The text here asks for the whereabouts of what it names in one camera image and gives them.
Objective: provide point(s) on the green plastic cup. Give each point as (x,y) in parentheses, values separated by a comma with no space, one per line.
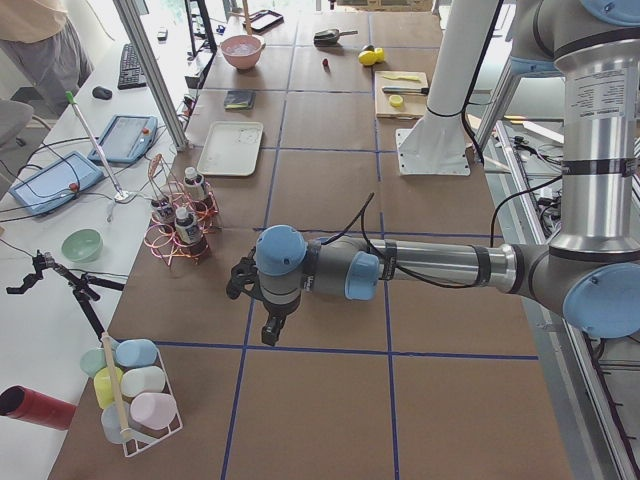
(93,361)

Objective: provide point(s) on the white plastic cup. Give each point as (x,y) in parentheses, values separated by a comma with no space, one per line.
(141,380)

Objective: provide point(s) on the drink bottle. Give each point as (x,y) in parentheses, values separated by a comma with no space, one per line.
(163,211)
(195,187)
(189,231)

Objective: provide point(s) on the grey folded cloth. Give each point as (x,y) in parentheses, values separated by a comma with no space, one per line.
(239,100)

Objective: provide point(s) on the yellow lemon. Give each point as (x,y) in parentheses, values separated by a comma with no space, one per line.
(368,58)
(380,55)

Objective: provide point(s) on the aluminium frame post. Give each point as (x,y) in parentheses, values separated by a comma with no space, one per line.
(134,28)

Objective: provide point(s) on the pink ice bowl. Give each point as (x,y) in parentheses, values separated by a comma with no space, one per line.
(242,51)

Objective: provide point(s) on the yellow lemon upper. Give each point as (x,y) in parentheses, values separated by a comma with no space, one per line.
(380,55)

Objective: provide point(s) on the black keyboard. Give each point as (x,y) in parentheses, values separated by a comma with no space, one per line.
(131,74)

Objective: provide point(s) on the yellow lemon lower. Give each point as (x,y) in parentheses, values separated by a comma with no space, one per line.
(368,58)

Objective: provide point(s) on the drink bottle bottom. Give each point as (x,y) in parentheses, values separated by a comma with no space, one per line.
(189,231)

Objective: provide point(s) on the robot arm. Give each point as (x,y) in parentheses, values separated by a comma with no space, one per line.
(588,272)

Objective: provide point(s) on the yellow plastic cup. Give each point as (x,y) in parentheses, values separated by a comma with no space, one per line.
(103,388)

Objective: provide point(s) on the blue plastic cup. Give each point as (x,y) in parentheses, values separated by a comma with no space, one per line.
(135,353)

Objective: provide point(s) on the blue teach pendant far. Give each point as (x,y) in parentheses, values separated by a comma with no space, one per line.
(127,138)

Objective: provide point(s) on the yellow plastic knife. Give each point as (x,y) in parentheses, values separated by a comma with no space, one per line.
(412,78)

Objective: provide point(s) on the steel ice scoop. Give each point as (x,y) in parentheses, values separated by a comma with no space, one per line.
(331,37)

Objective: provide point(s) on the drink bottle right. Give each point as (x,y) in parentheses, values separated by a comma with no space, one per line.
(163,211)

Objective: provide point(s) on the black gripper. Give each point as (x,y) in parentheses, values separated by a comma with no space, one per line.
(278,309)

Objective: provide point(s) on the drink bottle left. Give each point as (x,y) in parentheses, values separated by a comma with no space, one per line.
(195,187)

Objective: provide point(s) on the wooden cutting board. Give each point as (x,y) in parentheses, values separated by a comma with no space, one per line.
(414,105)

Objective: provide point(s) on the blue teach pendant near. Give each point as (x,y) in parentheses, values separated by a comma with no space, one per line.
(56,184)

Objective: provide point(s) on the pink plastic cup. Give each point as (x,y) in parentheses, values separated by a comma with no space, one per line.
(153,410)

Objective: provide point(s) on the red cylinder tube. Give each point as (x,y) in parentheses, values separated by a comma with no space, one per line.
(22,403)

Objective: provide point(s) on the blue teach pendant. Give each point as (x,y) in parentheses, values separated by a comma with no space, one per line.
(56,184)
(127,138)

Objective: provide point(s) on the green bowl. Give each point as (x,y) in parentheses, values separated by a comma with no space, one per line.
(83,246)

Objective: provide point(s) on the black computer mouse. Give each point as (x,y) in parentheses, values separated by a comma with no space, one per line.
(102,93)

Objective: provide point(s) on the cream bear tray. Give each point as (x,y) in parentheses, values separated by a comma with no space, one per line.
(231,149)

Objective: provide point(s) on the white wire cup rack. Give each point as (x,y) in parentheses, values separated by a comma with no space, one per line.
(138,437)

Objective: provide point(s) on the clear plastic cup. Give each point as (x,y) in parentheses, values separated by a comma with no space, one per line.
(111,424)

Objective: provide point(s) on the copper wire bottle rack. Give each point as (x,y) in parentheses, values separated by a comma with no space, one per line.
(163,240)

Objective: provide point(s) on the steel rod black cap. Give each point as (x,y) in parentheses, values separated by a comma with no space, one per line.
(406,90)

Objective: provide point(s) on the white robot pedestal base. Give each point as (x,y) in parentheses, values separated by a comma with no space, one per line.
(436,144)

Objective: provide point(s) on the lemon half slice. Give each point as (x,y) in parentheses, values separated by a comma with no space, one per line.
(396,101)

